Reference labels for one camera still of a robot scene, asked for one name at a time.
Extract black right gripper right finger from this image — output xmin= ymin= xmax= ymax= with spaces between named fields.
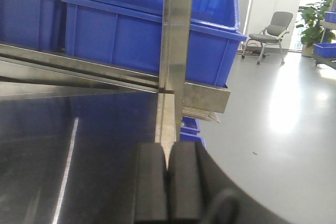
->
xmin=168 ymin=142 xmax=287 ymax=223

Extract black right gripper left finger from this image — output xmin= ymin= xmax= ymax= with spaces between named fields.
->
xmin=134 ymin=143 xmax=168 ymax=221

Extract blue bins below shelf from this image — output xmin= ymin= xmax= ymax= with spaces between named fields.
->
xmin=180 ymin=116 xmax=206 ymax=147

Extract steel shelf rack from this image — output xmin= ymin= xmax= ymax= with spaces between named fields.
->
xmin=1 ymin=0 xmax=230 ymax=154

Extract grey office chair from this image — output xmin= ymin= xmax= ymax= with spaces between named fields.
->
xmin=241 ymin=11 xmax=293 ymax=65

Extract large blue plastic bin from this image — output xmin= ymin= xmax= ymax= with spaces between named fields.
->
xmin=62 ymin=0 xmax=246 ymax=87

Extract small blue bin far right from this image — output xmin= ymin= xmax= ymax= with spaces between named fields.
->
xmin=314 ymin=43 xmax=336 ymax=58

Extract green potted plant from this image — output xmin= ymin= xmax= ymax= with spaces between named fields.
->
xmin=296 ymin=0 xmax=335 ymax=57

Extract blue bin at left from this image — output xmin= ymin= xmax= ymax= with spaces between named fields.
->
xmin=1 ymin=0 xmax=67 ymax=51

